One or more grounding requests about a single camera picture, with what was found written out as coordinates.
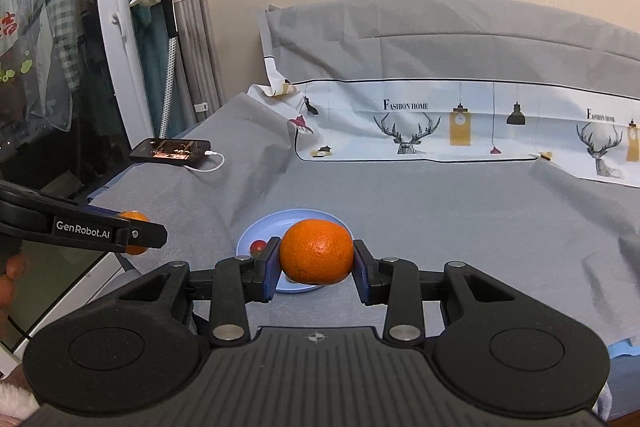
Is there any pink fuzzy clothing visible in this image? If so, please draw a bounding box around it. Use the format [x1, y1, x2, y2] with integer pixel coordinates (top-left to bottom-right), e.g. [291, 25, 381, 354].
[0, 369, 40, 427]

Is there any grey curtain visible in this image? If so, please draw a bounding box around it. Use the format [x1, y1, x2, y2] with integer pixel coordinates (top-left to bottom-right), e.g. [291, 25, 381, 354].
[172, 0, 227, 120]

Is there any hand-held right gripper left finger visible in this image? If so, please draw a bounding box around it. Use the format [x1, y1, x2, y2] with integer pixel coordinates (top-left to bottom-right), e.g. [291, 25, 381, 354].
[117, 236, 282, 348]

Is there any blue round plate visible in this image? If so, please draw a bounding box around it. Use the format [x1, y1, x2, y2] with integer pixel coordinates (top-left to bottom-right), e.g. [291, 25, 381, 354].
[236, 207, 352, 296]

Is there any white charging cable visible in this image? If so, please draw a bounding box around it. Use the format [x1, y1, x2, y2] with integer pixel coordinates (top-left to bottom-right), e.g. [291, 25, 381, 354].
[184, 149, 226, 173]

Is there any light blue cloth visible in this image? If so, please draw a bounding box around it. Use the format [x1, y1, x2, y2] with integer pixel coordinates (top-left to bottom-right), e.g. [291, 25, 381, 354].
[606, 337, 640, 359]

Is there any small orange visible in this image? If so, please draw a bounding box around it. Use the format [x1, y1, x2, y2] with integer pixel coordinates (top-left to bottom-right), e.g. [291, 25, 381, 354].
[279, 218, 355, 285]
[119, 210, 152, 256]

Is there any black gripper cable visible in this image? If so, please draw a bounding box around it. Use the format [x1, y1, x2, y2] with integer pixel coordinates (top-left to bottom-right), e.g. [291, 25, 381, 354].
[4, 314, 33, 340]

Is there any grey bed sheet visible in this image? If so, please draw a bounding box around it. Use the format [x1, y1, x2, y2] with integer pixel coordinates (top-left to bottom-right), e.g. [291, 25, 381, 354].
[86, 92, 640, 408]

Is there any black smartphone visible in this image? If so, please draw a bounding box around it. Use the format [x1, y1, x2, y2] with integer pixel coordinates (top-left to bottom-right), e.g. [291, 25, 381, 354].
[129, 137, 212, 168]

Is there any grey deer print duvet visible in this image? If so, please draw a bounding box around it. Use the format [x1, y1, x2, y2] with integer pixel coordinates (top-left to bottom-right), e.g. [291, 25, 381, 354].
[249, 0, 640, 196]

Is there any plaid shirt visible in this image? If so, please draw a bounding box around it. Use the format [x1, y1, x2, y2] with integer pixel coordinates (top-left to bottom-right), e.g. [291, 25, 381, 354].
[27, 0, 82, 130]

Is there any white door frame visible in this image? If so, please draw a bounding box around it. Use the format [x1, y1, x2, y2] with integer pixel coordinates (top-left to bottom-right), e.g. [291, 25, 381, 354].
[91, 0, 157, 142]

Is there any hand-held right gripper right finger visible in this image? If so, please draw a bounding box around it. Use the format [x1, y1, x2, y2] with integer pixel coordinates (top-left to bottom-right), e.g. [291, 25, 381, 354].
[352, 239, 525, 343]

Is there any person's left hand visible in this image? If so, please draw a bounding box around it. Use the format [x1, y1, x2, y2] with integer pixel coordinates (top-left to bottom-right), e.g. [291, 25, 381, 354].
[0, 252, 29, 314]

